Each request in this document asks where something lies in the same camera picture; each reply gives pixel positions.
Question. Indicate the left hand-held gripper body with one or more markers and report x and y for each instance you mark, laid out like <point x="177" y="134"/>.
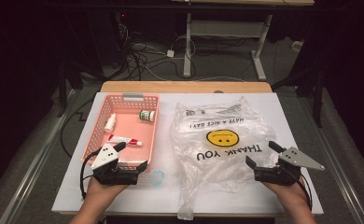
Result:
<point x="108" y="174"/>

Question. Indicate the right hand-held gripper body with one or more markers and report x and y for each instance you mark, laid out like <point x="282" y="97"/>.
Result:
<point x="282" y="174"/>

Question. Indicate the white power adapter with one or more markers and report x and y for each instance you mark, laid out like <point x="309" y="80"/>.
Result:
<point x="170" y="53"/>

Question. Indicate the person's right hand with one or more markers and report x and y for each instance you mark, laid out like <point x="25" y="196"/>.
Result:
<point x="287" y="191"/>

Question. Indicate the small green white bottle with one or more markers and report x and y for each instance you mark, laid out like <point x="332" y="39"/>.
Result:
<point x="146" y="115"/>

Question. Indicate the clear smiley plastic bag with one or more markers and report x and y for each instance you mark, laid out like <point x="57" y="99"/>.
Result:
<point x="220" y="119"/>

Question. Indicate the pink plastic basket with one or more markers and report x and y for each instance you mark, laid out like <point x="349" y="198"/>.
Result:
<point x="128" y="127"/>

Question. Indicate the white metal desk frame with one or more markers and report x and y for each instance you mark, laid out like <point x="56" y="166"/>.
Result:
<point x="226" y="28"/>

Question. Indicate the person's left hand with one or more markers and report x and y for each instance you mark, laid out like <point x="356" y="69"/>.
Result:
<point x="104" y="191"/>

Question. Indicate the white table board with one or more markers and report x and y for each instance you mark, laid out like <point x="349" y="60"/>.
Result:
<point x="167" y="124"/>

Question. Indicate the black stand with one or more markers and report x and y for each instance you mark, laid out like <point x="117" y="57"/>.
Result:
<point x="318" y="99"/>
<point x="62" y="93"/>

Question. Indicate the metal floor rail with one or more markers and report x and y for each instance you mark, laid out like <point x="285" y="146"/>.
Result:
<point x="338" y="174"/>
<point x="30" y="168"/>

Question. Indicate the white dropper bottle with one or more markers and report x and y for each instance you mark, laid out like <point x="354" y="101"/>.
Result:
<point x="110" y="122"/>

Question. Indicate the red white ointment tube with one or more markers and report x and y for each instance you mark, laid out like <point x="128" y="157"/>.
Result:
<point x="124" y="140"/>

